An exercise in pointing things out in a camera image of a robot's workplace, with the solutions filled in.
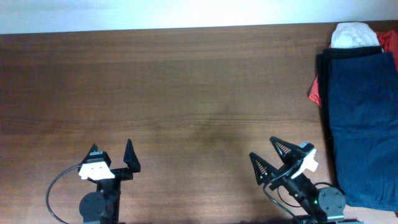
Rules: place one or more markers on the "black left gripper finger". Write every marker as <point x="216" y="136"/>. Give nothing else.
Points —
<point x="130" y="158"/>
<point x="95" y="155"/>

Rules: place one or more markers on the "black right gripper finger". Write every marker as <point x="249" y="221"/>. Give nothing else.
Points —
<point x="290" y="153"/>
<point x="264" y="172"/>

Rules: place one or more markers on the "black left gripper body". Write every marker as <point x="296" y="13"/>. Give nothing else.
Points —
<point x="119" y="173"/>

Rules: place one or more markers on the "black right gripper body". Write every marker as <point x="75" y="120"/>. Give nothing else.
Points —
<point x="280" y="175"/>

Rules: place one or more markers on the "navy blue shorts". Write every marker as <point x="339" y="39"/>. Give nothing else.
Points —
<point x="362" y="106"/>

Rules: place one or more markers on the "black shorts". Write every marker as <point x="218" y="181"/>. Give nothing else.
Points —
<point x="323" y="61"/>

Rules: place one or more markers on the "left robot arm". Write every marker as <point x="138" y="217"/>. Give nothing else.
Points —
<point x="102" y="206"/>

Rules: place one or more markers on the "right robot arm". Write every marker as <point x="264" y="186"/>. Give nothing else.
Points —
<point x="322" y="205"/>

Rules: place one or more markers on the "white garment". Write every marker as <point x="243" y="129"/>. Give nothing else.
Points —
<point x="349" y="35"/>

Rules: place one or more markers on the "red garment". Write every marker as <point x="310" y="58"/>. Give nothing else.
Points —
<point x="388" y="42"/>

